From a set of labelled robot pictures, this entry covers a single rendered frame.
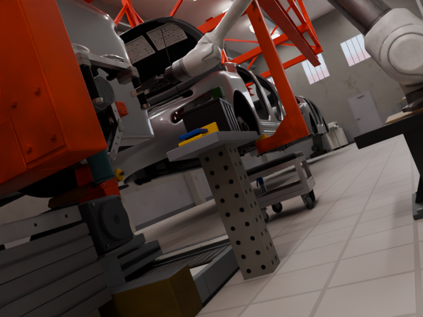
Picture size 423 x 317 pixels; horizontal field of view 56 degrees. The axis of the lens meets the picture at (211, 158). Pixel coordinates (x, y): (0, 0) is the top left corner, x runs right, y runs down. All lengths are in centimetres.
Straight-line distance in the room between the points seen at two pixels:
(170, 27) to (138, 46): 49
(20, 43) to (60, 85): 15
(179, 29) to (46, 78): 399
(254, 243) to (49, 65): 78
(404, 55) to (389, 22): 11
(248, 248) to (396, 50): 70
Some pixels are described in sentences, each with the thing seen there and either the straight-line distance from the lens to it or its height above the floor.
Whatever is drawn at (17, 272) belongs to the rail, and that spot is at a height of 28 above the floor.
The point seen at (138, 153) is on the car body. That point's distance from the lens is 438.
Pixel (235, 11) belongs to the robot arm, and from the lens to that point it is 170.
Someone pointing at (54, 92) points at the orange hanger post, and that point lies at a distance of 112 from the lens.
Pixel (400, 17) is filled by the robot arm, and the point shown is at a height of 56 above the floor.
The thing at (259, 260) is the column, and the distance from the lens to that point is 127.
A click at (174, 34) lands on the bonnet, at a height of 223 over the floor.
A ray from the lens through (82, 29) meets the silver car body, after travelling 245.
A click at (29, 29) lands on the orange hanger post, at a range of 119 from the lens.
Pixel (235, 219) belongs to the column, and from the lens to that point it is 126.
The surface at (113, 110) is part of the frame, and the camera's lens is 200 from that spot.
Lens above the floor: 30
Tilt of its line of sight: 4 degrees up
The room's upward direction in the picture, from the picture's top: 20 degrees counter-clockwise
